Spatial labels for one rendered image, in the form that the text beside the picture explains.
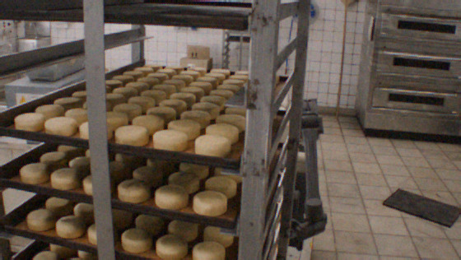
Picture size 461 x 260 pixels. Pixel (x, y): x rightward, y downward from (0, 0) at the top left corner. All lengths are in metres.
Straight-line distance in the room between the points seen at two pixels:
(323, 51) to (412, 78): 1.46
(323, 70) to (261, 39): 6.00
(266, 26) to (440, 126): 5.47
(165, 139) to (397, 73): 5.05
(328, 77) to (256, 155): 6.00
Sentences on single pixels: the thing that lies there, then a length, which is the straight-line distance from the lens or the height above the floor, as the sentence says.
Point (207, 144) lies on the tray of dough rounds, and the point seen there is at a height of 1.51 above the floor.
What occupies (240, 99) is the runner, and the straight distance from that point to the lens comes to 0.58.
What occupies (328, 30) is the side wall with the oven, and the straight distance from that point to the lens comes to 6.45.
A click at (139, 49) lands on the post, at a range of 1.25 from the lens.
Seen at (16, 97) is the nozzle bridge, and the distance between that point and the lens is 2.64.
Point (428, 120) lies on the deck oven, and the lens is 5.87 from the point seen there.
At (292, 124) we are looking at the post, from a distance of 1.18.
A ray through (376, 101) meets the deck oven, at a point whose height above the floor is 0.48.
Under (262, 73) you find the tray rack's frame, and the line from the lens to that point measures 0.53.
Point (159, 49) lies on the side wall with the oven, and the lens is 6.76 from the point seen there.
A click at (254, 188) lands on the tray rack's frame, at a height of 1.47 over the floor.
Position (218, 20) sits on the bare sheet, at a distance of 0.55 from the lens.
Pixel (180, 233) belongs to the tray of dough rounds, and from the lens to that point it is 0.75.
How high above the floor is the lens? 1.72
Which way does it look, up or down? 18 degrees down
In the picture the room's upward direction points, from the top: 3 degrees clockwise
